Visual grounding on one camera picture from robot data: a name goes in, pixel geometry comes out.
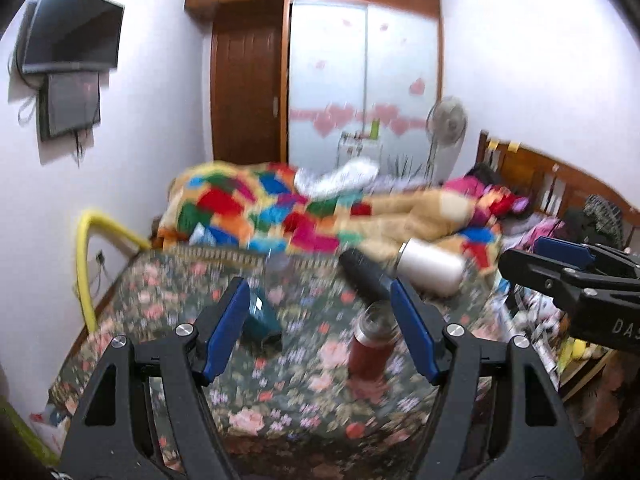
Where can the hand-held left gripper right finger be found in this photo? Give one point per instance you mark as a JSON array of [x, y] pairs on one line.
[[414, 332]]

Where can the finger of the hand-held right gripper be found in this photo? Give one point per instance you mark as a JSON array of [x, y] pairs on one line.
[[537, 272], [562, 251]]

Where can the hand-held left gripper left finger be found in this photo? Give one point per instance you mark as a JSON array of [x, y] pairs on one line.
[[227, 332]]

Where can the teal bottle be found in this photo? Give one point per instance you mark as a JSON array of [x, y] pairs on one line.
[[262, 317]]

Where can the red thermos cup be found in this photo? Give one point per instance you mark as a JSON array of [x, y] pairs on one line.
[[371, 342]]

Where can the dark clothing pile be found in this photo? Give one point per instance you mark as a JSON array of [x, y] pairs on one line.
[[595, 222]]

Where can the yellow plush toy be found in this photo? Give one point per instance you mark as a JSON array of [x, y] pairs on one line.
[[575, 350]]

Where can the white thermos bottle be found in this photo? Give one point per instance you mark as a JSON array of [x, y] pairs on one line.
[[432, 265]]

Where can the floral bedspread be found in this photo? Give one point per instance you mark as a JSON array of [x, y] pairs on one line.
[[280, 380]]

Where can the wooden headboard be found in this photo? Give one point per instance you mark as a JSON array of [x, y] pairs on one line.
[[550, 180]]

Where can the black bottle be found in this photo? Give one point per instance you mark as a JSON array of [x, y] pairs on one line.
[[364, 272]]

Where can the yellow foam tube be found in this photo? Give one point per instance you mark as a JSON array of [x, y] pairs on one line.
[[97, 255]]

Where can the colourful patchwork blanket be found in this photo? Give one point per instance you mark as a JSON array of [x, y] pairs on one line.
[[320, 210]]

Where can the green plant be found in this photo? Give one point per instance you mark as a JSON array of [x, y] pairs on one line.
[[402, 165]]

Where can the white pillow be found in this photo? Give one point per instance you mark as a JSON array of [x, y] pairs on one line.
[[340, 177]]

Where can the white standing fan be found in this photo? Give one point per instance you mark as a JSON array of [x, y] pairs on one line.
[[446, 122]]

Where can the white small shelf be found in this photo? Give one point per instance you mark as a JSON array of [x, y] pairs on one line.
[[359, 147]]

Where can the green bottle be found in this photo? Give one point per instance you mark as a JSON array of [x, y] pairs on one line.
[[374, 128]]

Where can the brown wooden wardrobe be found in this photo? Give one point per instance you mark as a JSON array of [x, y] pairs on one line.
[[245, 80]]

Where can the frosted heart-print sliding doors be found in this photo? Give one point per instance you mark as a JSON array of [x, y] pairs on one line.
[[360, 75]]

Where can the wall power socket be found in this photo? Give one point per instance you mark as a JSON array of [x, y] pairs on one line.
[[101, 258]]

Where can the small wall-mounted monitor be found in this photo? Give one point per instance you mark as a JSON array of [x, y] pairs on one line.
[[70, 102]]

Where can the wall-mounted black television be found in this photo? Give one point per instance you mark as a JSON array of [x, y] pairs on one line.
[[72, 30]]

